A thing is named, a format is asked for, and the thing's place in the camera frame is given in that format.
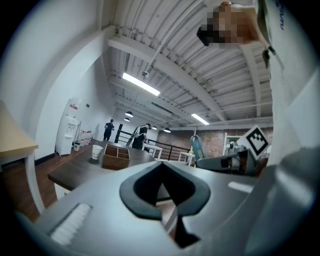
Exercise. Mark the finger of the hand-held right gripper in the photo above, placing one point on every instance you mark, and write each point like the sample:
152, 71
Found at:
198, 147

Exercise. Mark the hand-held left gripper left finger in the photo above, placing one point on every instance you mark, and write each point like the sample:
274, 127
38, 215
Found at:
100, 200

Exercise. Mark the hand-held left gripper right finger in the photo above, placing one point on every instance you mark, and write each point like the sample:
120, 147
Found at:
220, 197

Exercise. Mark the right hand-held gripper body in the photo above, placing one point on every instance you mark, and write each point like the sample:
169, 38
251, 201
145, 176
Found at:
255, 140

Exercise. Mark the grey utility knife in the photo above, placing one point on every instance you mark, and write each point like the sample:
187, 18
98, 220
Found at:
171, 222

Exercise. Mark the white square table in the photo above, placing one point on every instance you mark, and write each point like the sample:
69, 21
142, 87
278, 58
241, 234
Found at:
153, 150
187, 157

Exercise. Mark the long ceiling light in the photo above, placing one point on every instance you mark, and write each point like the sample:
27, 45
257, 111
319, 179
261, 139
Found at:
200, 119
140, 83

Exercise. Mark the black metal railing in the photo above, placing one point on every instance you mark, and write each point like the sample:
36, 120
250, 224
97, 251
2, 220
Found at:
165, 150

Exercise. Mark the black pendant lamp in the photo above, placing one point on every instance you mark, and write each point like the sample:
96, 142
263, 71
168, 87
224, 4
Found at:
167, 130
127, 119
129, 114

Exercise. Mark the dark wooden table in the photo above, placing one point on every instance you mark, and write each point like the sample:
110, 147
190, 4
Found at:
75, 170

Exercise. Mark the wooden organizer box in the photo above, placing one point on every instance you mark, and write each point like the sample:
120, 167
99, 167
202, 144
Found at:
115, 158

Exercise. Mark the white paper cup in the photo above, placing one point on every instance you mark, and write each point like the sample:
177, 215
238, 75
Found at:
97, 152

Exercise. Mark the small waste bin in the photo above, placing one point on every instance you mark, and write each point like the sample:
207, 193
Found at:
76, 146

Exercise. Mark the row of water bottles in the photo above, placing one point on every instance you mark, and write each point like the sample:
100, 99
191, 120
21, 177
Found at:
86, 137

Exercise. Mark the white water dispenser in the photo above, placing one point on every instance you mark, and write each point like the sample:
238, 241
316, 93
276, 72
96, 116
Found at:
67, 130

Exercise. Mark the light wooden side table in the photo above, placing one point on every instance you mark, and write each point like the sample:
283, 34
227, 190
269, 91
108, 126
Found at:
12, 140

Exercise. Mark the person's head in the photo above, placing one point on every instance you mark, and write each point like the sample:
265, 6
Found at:
235, 22

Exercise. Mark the black head camera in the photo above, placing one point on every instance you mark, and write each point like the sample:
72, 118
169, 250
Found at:
203, 36

